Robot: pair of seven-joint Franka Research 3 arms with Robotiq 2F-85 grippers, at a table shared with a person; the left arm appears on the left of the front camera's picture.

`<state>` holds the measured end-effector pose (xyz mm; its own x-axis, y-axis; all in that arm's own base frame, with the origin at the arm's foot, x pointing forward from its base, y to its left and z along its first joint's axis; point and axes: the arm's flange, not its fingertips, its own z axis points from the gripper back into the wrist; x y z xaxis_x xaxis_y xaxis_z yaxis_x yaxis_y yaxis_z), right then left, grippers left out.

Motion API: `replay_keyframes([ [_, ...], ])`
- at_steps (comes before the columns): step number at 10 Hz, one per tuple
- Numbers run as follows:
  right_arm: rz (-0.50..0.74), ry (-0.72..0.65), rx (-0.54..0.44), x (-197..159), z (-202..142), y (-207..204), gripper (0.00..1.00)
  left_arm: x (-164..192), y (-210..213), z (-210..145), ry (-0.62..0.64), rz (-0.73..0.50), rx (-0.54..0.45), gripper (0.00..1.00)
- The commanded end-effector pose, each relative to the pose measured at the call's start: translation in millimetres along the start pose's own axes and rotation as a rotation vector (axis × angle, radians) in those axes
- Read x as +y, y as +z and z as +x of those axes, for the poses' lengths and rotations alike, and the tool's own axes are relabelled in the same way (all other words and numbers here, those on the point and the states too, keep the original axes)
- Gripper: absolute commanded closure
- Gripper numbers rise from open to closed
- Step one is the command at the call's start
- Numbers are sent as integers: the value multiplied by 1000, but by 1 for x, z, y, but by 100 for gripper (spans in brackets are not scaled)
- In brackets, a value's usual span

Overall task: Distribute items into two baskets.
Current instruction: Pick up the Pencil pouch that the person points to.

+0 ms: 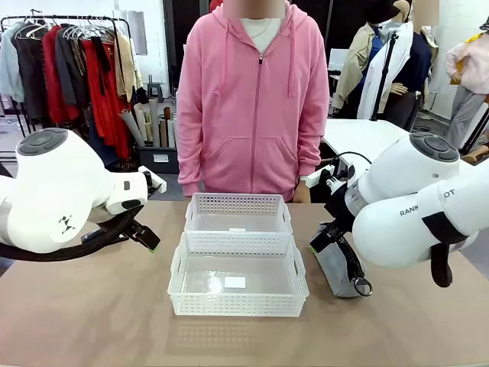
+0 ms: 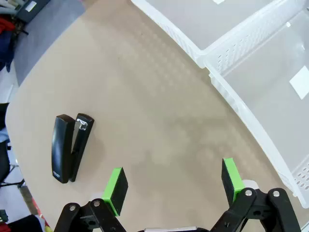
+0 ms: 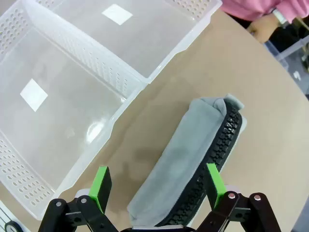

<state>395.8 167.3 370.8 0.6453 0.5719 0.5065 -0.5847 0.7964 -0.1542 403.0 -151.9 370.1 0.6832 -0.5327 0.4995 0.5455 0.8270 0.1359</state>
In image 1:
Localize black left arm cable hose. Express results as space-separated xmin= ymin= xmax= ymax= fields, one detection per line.
xmin=0 ymin=208 xmax=148 ymax=263

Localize black clothes rack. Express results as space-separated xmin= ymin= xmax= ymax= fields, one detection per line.
xmin=0 ymin=14 xmax=137 ymax=138

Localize black hanging scarf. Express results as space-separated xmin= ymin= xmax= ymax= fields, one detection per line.
xmin=90 ymin=36 xmax=112 ymax=97

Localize person's left forearm pink sleeve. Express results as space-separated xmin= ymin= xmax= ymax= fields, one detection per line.
xmin=293 ymin=125 xmax=326 ymax=181

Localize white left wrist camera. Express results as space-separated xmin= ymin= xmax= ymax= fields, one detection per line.
xmin=138 ymin=165 xmax=168 ymax=194

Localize thin black camera cable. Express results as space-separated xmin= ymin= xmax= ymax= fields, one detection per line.
xmin=329 ymin=151 xmax=372 ymax=170

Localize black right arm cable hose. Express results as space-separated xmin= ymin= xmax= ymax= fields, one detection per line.
xmin=422 ymin=212 xmax=470 ymax=288

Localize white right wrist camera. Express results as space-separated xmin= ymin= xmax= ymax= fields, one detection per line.
xmin=305 ymin=164 xmax=339 ymax=189

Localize grey hanging jacket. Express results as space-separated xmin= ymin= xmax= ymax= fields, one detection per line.
xmin=55 ymin=28 xmax=92 ymax=109

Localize white perforated plastic basket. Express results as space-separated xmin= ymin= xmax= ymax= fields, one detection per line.
xmin=167 ymin=230 xmax=310 ymax=317
xmin=183 ymin=192 xmax=293 ymax=235

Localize blue denim garment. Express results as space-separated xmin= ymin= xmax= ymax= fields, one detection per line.
xmin=86 ymin=110 xmax=120 ymax=166

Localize dark brown hanging garment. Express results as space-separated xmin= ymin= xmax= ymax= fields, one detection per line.
xmin=15 ymin=28 xmax=49 ymax=124

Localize dark grey storage bin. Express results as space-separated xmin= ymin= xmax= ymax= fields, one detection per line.
xmin=138 ymin=144 xmax=180 ymax=175

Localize beige hanging garment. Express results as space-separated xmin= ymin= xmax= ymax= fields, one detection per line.
xmin=113 ymin=32 xmax=143 ymax=102

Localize person's left hand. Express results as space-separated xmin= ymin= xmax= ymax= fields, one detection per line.
xmin=293 ymin=181 xmax=311 ymax=203

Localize tall grey cardboard roll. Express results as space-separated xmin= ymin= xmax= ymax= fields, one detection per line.
xmin=148 ymin=98 xmax=161 ymax=148

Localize red hanging dress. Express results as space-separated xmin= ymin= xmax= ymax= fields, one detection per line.
xmin=82 ymin=37 xmax=134 ymax=160

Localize black step stool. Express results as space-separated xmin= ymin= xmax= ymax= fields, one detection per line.
xmin=147 ymin=74 xmax=166 ymax=102

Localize person in pink hoodie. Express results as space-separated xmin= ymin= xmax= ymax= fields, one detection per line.
xmin=176 ymin=0 xmax=330 ymax=203

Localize white table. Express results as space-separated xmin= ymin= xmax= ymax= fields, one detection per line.
xmin=323 ymin=118 xmax=413 ymax=170

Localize person's right forearm pink sleeve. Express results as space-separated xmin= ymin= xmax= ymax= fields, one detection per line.
xmin=177 ymin=125 xmax=206 ymax=198

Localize red hanging jacket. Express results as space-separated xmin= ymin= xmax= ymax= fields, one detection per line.
xmin=42 ymin=25 xmax=77 ymax=124

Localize grey zipper pouch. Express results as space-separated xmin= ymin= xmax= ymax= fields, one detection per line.
xmin=309 ymin=223 xmax=374 ymax=298

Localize white paper roll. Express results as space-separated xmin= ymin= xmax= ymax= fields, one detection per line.
xmin=167 ymin=118 xmax=179 ymax=148

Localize pale blue hanging garment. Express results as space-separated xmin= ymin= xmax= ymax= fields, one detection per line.
xmin=0 ymin=22 xmax=26 ymax=104

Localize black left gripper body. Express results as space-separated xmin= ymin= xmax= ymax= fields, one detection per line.
xmin=122 ymin=218 xmax=150 ymax=242

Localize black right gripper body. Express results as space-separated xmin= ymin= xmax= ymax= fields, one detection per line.
xmin=323 ymin=185 xmax=358 ymax=234

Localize slanted grey cardboard roll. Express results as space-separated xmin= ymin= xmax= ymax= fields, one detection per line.
xmin=121 ymin=109 xmax=146 ymax=148

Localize mannequin in pink sweater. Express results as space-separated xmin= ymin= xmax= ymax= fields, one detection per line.
xmin=445 ymin=32 xmax=489 ymax=152

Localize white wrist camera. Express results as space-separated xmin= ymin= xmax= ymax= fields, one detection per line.
xmin=305 ymin=164 xmax=339 ymax=189
xmin=138 ymin=165 xmax=168 ymax=194

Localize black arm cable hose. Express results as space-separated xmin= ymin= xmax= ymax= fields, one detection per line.
xmin=422 ymin=212 xmax=470 ymax=288
xmin=0 ymin=208 xmax=148 ymax=263

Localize cream paper roll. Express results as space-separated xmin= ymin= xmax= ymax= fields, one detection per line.
xmin=131 ymin=102 xmax=153 ymax=145

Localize mannequin in beige trench coat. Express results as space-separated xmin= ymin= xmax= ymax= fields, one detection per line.
xmin=331 ymin=0 xmax=387 ymax=116

